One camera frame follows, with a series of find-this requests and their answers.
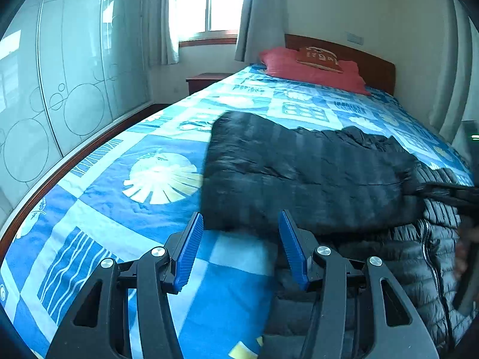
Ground red pillow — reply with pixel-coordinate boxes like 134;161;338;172
259;47;371;96

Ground brown wooden nightstand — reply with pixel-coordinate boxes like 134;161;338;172
186;73;233;96

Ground blue patterned bed sheet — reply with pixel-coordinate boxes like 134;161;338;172
0;62;476;359

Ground glass door wardrobe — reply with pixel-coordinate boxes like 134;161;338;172
0;0;155;225

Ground black puffer jacket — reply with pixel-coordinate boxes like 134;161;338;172
200;110;479;359

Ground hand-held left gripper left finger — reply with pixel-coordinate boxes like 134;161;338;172
45;211;204;359

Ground small dark red cushion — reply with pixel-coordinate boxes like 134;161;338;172
295;46;344;74

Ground window with wooden frame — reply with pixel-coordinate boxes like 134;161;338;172
168;0;249;48

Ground light grey curtain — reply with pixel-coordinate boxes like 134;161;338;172
428;0;479;146

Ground brown wooden bed frame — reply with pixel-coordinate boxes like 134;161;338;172
0;34;396;266

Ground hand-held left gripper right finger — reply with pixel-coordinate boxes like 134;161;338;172
278;209;440;359

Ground white curtain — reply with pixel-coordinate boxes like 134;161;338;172
144;0;181;66

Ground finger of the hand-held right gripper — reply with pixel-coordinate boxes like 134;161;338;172
406;181;479;215

